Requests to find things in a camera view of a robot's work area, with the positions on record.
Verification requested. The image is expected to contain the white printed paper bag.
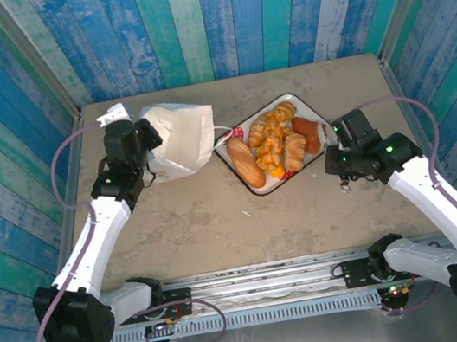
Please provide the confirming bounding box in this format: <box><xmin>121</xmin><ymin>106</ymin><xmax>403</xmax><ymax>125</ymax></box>
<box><xmin>136</xmin><ymin>90</ymin><xmax>241</xmax><ymax>186</ymax></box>

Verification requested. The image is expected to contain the red brown fake bread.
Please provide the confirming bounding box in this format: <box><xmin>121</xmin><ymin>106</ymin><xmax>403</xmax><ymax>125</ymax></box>
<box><xmin>290</xmin><ymin>112</ymin><xmax>326</xmax><ymax>158</ymax></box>

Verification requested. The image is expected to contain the striped fake bread loaf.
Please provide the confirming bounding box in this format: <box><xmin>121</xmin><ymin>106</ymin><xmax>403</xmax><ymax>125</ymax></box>
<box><xmin>278</xmin><ymin>130</ymin><xmax>312</xmax><ymax>174</ymax></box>

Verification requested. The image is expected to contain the round striped fake bun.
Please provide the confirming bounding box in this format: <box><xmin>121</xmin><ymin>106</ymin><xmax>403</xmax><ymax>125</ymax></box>
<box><xmin>272</xmin><ymin>98</ymin><xmax>300</xmax><ymax>124</ymax></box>

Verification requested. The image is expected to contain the tan fake baguette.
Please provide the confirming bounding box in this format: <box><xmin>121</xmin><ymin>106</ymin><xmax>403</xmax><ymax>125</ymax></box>
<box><xmin>224</xmin><ymin>131</ymin><xmax>269</xmax><ymax>194</ymax></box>

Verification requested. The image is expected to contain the light brown fake croissant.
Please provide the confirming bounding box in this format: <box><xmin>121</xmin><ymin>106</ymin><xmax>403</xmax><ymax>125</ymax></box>
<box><xmin>243</xmin><ymin>112</ymin><xmax>275</xmax><ymax>149</ymax></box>

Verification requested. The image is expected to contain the white strawberry print tray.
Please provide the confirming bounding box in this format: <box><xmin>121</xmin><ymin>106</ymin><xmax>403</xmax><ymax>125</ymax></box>
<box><xmin>206</xmin><ymin>87</ymin><xmax>341</xmax><ymax>203</ymax></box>

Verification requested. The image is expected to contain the right small circuit board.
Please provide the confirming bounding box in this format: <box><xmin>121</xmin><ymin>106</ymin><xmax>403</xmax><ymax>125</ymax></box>
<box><xmin>378</xmin><ymin>279</ymin><xmax>417</xmax><ymax>300</ymax></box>

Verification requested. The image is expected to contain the small circuit board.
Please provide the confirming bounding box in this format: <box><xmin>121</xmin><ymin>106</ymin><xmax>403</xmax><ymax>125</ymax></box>
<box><xmin>378</xmin><ymin>279</ymin><xmax>417</xmax><ymax>300</ymax></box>
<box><xmin>142</xmin><ymin>317</ymin><xmax>182</xmax><ymax>339</ymax></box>

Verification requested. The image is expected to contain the left small circuit board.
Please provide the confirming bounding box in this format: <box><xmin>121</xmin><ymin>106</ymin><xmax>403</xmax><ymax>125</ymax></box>
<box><xmin>142</xmin><ymin>317</ymin><xmax>182</xmax><ymax>339</ymax></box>

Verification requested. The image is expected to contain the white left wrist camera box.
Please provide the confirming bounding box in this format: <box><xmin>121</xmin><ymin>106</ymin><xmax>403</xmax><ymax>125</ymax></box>
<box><xmin>93</xmin><ymin>101</ymin><xmax>132</xmax><ymax>129</ymax></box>

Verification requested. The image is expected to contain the aluminium side rail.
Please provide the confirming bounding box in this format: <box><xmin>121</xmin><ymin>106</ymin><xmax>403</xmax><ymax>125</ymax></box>
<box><xmin>23</xmin><ymin>113</ymin><xmax>114</xmax><ymax>307</ymax></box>
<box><xmin>378</xmin><ymin>46</ymin><xmax>457</xmax><ymax>247</ymax></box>

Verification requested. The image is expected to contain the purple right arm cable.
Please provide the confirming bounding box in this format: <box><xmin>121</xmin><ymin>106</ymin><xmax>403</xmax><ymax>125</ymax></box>
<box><xmin>346</xmin><ymin>84</ymin><xmax>457</xmax><ymax>318</ymax></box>

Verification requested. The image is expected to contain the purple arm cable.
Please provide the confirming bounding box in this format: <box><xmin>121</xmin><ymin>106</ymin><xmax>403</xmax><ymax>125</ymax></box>
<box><xmin>0</xmin><ymin>106</ymin><xmax>231</xmax><ymax>342</ymax></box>
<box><xmin>346</xmin><ymin>84</ymin><xmax>457</xmax><ymax>318</ymax></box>

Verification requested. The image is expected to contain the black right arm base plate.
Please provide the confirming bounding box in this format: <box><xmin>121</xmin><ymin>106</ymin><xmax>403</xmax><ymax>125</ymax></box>
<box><xmin>338</xmin><ymin>250</ymin><xmax>406</xmax><ymax>291</ymax></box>

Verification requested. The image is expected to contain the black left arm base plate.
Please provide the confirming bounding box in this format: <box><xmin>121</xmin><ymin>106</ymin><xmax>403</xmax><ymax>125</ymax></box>
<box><xmin>116</xmin><ymin>286</ymin><xmax>196</xmax><ymax>328</ymax></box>

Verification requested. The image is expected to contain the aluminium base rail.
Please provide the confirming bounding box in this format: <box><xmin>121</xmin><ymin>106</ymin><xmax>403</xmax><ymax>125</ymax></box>
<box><xmin>35</xmin><ymin>230</ymin><xmax>457</xmax><ymax>342</ymax></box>

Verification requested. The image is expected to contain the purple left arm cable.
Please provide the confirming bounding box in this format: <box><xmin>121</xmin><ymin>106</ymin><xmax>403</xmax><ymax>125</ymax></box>
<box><xmin>0</xmin><ymin>106</ymin><xmax>231</xmax><ymax>342</ymax></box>

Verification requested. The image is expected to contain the slotted grey cable duct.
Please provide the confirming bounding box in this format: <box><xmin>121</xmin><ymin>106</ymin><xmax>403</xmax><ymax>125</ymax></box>
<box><xmin>59</xmin><ymin>287</ymin><xmax>386</xmax><ymax>342</ymax></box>

